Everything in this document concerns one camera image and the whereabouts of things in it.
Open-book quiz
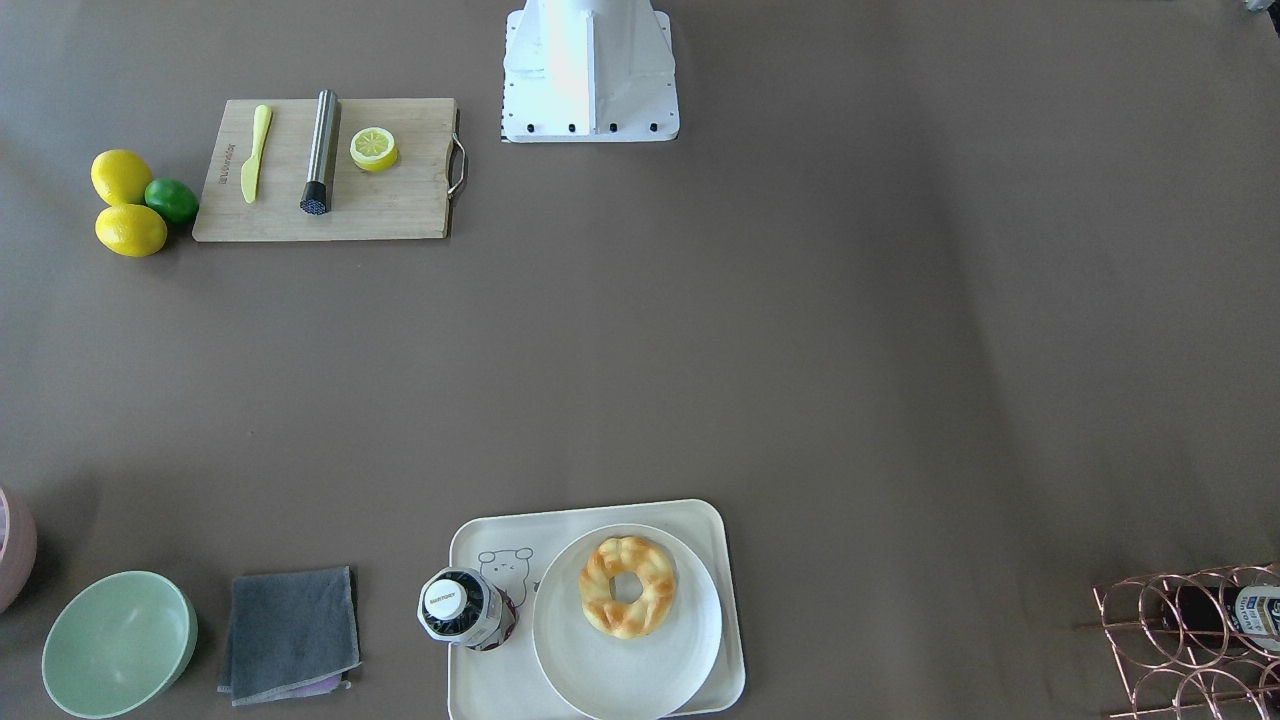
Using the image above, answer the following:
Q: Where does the pink bowl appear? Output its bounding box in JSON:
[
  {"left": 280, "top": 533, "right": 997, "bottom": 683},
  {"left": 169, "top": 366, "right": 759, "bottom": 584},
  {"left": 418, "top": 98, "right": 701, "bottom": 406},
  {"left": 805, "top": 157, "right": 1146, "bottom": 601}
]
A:
[{"left": 1, "top": 486, "right": 38, "bottom": 612}]

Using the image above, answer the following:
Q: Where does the braided glazed donut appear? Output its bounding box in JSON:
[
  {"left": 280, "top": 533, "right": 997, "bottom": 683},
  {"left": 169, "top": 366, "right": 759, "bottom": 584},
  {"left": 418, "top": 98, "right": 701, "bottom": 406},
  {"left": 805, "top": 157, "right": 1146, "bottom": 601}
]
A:
[{"left": 577, "top": 536, "right": 677, "bottom": 641}]

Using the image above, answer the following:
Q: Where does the white round plate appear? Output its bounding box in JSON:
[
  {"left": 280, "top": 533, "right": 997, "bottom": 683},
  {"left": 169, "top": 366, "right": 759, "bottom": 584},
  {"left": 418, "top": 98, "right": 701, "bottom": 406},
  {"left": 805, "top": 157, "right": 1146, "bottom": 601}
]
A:
[{"left": 532, "top": 524, "right": 723, "bottom": 719}]

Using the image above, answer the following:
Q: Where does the half lemon slice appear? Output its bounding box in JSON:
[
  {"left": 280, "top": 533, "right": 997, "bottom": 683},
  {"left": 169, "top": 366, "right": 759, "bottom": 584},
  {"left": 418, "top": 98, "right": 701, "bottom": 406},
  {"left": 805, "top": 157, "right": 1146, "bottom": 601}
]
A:
[{"left": 349, "top": 127, "right": 399, "bottom": 172}]

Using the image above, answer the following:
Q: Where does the tea bottle on tray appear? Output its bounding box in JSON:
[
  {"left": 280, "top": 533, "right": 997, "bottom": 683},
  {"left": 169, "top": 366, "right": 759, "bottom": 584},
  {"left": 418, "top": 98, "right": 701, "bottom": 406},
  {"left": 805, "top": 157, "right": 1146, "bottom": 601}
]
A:
[{"left": 416, "top": 568, "right": 518, "bottom": 652}]

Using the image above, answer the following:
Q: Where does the grey folded cloth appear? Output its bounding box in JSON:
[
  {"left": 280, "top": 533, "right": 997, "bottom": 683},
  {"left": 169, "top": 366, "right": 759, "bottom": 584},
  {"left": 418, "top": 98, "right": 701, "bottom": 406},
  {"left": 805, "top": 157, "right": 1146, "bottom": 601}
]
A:
[{"left": 218, "top": 565, "right": 361, "bottom": 707}]

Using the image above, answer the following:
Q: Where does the copper wire bottle rack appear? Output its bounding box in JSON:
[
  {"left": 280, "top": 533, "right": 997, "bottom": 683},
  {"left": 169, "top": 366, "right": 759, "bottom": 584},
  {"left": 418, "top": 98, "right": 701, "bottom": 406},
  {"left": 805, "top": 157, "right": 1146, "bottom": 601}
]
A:
[{"left": 1092, "top": 562, "right": 1277, "bottom": 719}]

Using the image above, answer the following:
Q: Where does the cream rabbit tray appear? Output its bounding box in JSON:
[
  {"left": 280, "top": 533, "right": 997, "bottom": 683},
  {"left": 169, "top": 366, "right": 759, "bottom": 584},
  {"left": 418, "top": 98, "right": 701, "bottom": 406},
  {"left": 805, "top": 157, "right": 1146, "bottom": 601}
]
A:
[{"left": 448, "top": 498, "right": 746, "bottom": 719}]

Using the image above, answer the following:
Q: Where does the yellow lemon outer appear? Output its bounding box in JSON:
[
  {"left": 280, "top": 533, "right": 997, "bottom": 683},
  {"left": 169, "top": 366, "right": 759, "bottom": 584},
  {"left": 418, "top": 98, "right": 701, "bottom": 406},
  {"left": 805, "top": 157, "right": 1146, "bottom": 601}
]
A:
[{"left": 95, "top": 204, "right": 169, "bottom": 258}]

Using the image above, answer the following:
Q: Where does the wooden cutting board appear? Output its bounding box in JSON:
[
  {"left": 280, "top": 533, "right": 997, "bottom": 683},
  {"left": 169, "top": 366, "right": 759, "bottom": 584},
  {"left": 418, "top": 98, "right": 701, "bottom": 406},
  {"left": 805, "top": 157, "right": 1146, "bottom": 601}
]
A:
[{"left": 192, "top": 97, "right": 465, "bottom": 243}]

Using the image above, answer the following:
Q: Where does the yellow lemon near board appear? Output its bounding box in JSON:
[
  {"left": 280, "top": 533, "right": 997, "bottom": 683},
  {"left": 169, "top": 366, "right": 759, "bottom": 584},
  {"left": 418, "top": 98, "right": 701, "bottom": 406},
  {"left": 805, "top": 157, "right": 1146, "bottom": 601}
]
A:
[{"left": 90, "top": 149, "right": 154, "bottom": 206}]

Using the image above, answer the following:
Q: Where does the mint green bowl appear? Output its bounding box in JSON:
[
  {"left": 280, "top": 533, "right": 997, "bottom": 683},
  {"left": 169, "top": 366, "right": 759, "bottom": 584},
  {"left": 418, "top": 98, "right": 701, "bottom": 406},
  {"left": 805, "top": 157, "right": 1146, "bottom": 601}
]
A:
[{"left": 41, "top": 570, "right": 198, "bottom": 719}]

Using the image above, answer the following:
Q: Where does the green lime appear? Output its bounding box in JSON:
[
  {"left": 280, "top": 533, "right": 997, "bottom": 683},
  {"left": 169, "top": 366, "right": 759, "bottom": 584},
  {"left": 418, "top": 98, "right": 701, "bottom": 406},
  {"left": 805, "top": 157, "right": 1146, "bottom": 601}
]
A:
[{"left": 143, "top": 177, "right": 200, "bottom": 225}]

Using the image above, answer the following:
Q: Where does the tea bottle in rack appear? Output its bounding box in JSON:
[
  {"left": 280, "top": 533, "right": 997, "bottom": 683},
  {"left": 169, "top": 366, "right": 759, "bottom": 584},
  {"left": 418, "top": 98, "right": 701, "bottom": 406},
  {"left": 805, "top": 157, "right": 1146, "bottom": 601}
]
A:
[{"left": 1164, "top": 585, "right": 1279, "bottom": 656}]

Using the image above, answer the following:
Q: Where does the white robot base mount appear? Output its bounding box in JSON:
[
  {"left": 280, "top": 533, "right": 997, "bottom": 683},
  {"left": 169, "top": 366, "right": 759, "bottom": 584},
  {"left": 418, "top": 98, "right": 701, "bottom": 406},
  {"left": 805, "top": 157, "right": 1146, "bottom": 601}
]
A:
[{"left": 500, "top": 1, "right": 681, "bottom": 143}]

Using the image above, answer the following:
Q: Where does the yellow plastic knife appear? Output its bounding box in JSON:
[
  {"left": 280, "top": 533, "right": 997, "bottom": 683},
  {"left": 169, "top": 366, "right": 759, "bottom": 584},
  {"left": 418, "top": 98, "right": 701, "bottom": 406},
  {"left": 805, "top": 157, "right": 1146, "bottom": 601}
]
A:
[{"left": 239, "top": 104, "right": 273, "bottom": 204}]

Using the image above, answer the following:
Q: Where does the steel cylinder muddler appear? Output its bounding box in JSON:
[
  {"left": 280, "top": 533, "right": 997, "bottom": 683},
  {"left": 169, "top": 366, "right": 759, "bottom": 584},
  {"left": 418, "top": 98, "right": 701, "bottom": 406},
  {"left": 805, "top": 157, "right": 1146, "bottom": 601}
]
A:
[{"left": 300, "top": 88, "right": 340, "bottom": 217}]

